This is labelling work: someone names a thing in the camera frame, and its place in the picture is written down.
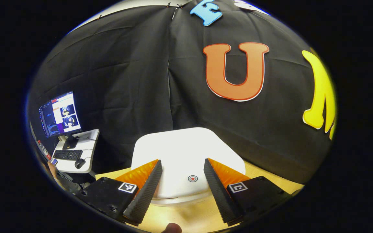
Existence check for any wooden desktop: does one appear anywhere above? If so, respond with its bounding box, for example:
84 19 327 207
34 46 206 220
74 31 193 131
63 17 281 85
95 161 304 233

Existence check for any white side table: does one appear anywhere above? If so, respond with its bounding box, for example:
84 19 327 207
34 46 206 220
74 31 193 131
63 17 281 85
52 129 100 174

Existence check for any computer monitor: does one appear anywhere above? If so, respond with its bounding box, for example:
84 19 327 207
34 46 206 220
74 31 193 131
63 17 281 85
39 91 82 150

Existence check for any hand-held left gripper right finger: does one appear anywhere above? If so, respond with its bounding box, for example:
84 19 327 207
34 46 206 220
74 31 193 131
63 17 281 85
203 158 293 227

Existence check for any black keyboard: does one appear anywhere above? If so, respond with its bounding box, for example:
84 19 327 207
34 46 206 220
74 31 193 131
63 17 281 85
53 150 83 161

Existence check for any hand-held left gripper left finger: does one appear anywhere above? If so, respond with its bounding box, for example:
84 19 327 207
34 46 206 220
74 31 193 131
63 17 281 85
76 159 163 227

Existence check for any black backdrop cloth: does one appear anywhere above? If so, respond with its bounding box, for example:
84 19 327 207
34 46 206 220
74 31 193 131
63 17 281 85
28 0 337 185

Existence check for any white desktop garbage bin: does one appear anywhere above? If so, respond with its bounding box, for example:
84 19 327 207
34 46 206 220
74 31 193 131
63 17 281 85
131 127 246 206

